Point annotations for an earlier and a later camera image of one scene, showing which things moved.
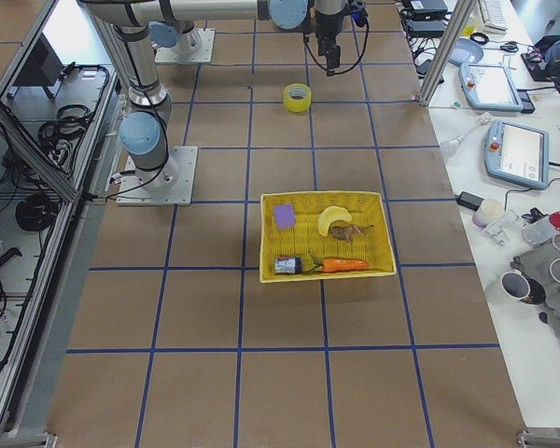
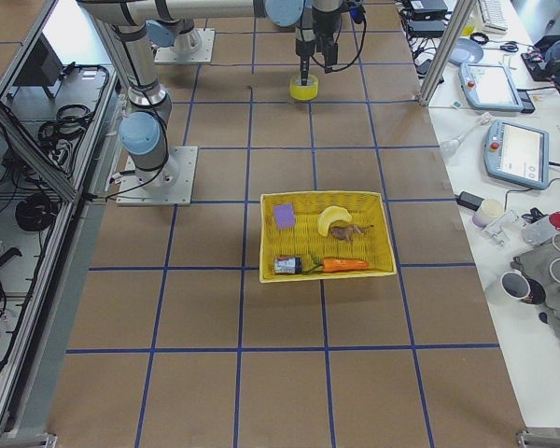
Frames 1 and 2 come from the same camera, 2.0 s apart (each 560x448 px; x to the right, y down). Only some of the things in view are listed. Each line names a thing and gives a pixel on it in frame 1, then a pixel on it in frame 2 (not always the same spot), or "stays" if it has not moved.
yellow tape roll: x=297 y=97 → x=304 y=92
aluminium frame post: x=446 y=50 stays
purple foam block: x=285 y=216 stays
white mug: x=515 y=284 stays
